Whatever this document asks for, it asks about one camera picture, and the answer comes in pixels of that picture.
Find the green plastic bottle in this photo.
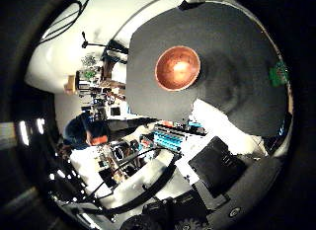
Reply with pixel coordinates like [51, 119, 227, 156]
[269, 60, 290, 88]

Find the blue parts organizer box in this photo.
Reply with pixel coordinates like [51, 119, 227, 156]
[152, 124, 186, 154]

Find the copper coloured bowl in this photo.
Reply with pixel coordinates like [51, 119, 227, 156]
[154, 45, 202, 92]

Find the cluttered workshop shelf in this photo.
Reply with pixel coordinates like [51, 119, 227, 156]
[74, 51, 130, 121]

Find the person in dark top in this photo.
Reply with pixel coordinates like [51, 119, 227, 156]
[62, 112, 160, 151]

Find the black table clamp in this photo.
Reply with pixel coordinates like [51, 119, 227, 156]
[177, 0, 205, 12]

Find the thick black cable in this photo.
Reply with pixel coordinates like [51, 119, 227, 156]
[70, 153, 183, 218]

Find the black camera tripod stand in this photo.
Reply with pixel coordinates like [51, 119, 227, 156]
[80, 31, 111, 50]

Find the thin black cable loop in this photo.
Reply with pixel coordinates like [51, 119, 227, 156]
[39, 0, 93, 45]

